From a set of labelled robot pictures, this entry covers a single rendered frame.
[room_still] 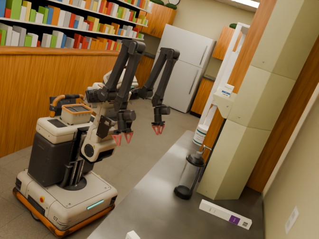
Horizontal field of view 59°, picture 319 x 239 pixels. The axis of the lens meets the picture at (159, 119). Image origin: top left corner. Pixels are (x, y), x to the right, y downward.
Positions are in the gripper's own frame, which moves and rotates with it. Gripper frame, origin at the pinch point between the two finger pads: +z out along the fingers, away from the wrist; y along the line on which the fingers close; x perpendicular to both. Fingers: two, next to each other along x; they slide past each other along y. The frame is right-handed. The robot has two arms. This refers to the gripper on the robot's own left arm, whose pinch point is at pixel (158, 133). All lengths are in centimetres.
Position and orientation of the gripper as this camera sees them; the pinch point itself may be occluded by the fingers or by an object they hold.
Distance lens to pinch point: 215.5
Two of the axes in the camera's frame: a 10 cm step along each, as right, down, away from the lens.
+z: 0.6, 9.9, 0.9
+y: 5.4, -1.1, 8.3
